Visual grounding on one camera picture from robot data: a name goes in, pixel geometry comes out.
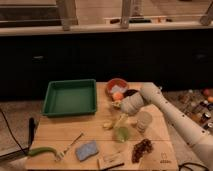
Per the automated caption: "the yellow banana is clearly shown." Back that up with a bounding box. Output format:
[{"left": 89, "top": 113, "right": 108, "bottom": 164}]
[{"left": 102, "top": 121, "right": 115, "bottom": 130}]

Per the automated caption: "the green cup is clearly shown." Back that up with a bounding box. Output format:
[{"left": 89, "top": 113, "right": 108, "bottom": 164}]
[{"left": 115, "top": 127, "right": 130, "bottom": 143}]

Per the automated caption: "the orange bowl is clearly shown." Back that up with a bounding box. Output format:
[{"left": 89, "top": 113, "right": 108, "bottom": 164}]
[{"left": 106, "top": 78, "right": 129, "bottom": 96}]

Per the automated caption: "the white paper cup stack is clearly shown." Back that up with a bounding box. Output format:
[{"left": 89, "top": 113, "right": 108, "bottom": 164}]
[{"left": 136, "top": 111, "right": 152, "bottom": 133}]

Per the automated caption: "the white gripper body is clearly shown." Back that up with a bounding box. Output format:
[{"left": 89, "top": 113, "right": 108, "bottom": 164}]
[{"left": 120, "top": 92, "right": 145, "bottom": 116}]

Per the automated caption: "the blue sponge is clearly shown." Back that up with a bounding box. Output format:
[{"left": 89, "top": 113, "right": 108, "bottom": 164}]
[{"left": 75, "top": 141, "right": 99, "bottom": 162}]

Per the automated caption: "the wooden cutting board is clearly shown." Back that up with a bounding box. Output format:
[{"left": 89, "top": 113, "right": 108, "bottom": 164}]
[{"left": 25, "top": 82, "right": 178, "bottom": 171}]

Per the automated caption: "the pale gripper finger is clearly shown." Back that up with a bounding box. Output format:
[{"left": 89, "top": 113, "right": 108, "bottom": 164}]
[
  {"left": 114, "top": 114, "right": 128, "bottom": 128},
  {"left": 112, "top": 100, "right": 121, "bottom": 109}
]

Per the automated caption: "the orange fruit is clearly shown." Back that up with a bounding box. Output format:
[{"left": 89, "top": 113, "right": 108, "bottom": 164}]
[{"left": 112, "top": 92, "right": 124, "bottom": 101}]

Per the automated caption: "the green plastic tray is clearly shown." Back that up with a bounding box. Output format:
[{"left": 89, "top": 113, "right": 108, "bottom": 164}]
[{"left": 42, "top": 79, "right": 97, "bottom": 117}]

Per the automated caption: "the black cable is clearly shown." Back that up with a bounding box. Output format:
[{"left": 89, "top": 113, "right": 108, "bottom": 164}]
[{"left": 0, "top": 109, "right": 28, "bottom": 158}]

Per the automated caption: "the dark bowl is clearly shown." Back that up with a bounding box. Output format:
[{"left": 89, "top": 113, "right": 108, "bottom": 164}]
[{"left": 124, "top": 89, "right": 138, "bottom": 98}]

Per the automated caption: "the silver fork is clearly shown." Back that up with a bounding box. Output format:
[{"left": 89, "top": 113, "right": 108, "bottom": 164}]
[{"left": 56, "top": 133, "right": 84, "bottom": 161}]

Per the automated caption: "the brown dried fruit bunch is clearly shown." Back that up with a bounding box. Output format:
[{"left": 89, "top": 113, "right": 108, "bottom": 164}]
[{"left": 132, "top": 139, "right": 153, "bottom": 163}]

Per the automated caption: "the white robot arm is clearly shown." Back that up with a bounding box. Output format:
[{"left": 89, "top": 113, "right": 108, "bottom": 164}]
[{"left": 118, "top": 82, "right": 213, "bottom": 171}]

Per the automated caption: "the small wooden block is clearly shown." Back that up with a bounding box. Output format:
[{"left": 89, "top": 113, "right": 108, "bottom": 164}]
[{"left": 97, "top": 153, "right": 124, "bottom": 170}]

